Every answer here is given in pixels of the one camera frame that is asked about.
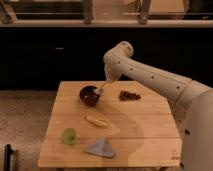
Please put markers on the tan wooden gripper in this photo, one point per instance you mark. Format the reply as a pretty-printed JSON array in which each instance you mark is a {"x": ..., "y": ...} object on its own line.
[{"x": 109, "y": 80}]

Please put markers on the black-bristled brush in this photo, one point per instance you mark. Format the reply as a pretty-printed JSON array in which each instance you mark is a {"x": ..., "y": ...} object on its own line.
[{"x": 99, "y": 90}]

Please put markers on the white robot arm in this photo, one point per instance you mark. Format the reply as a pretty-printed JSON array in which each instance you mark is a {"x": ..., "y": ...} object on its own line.
[{"x": 193, "y": 97}]

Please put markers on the purple bowl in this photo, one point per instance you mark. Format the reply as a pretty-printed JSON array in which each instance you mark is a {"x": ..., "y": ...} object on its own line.
[{"x": 88, "y": 96}]

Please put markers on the bunch of dark grapes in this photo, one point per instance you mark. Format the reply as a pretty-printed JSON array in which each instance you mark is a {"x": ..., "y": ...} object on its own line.
[{"x": 126, "y": 95}]

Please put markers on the yellow banana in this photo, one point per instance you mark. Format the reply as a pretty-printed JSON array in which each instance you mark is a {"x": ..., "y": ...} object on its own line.
[{"x": 96, "y": 121}]

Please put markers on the wooden folding table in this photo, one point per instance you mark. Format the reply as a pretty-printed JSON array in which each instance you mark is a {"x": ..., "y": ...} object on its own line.
[{"x": 142, "y": 132}]

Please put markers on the blue folded cloth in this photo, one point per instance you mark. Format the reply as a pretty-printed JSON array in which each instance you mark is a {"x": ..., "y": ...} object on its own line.
[{"x": 101, "y": 148}]

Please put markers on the green cup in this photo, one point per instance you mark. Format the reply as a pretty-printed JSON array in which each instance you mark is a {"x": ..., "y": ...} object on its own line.
[{"x": 68, "y": 136}]

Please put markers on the black object at floor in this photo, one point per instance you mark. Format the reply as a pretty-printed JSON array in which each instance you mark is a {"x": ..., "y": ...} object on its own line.
[{"x": 8, "y": 151}]

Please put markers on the wooden shelf frame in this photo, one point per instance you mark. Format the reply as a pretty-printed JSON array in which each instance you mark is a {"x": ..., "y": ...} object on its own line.
[{"x": 102, "y": 13}]

